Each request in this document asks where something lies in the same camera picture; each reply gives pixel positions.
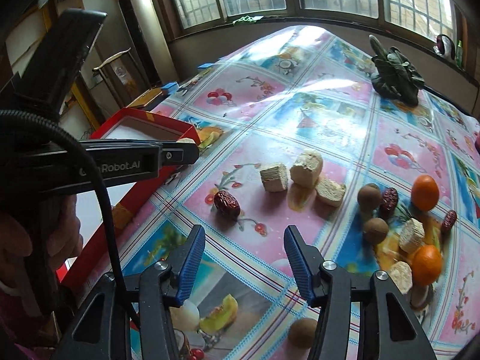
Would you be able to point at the orange tangerine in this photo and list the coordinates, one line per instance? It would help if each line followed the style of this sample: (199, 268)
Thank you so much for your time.
(424, 193)
(426, 265)

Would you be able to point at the tall beige air conditioner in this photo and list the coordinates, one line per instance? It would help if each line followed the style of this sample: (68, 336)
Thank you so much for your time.
(147, 37)

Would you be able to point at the beige cake block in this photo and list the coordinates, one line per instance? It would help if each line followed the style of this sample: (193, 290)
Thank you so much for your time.
(306, 169)

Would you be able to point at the beige cake chunk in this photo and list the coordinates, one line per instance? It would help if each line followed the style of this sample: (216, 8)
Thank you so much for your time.
(401, 274)
(411, 236)

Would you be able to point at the person's left hand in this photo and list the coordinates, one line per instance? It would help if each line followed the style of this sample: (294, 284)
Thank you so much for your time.
(36, 239)

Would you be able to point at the beige cake piece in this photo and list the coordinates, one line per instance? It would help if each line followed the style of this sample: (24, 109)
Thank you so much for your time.
(330, 192)

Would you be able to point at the wooden chair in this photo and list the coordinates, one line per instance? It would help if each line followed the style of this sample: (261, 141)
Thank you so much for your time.
(123, 77)

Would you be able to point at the dark red jujube date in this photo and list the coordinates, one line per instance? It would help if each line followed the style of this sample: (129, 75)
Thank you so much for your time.
(448, 222)
(227, 204)
(388, 204)

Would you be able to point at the red tray box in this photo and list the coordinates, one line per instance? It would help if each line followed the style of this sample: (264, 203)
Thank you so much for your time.
(131, 180)

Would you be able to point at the colourful fruit pattern tablecloth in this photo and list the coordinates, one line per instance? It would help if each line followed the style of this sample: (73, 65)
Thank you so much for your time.
(291, 132)

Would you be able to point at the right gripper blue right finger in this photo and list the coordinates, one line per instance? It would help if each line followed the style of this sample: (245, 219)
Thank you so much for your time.
(302, 261)

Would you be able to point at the dark green leafy vegetable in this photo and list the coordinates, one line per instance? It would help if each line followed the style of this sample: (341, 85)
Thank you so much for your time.
(396, 77)

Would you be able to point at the green bottle on sill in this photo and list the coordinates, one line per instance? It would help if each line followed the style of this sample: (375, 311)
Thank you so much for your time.
(459, 54)

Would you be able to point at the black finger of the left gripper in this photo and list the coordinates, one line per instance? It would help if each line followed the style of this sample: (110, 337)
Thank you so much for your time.
(178, 153)

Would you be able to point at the red white object on sill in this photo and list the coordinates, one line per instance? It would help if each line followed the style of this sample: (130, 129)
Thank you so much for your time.
(445, 47)

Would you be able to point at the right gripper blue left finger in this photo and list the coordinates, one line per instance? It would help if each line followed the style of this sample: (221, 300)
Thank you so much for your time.
(187, 264)

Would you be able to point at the brown longan ball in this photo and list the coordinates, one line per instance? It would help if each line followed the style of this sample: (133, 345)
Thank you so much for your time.
(375, 230)
(369, 197)
(302, 333)

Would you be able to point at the green cloth on sill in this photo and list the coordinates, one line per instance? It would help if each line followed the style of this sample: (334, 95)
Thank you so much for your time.
(247, 20)

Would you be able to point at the beige cake cube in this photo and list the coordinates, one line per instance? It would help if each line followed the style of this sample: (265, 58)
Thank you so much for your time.
(274, 177)

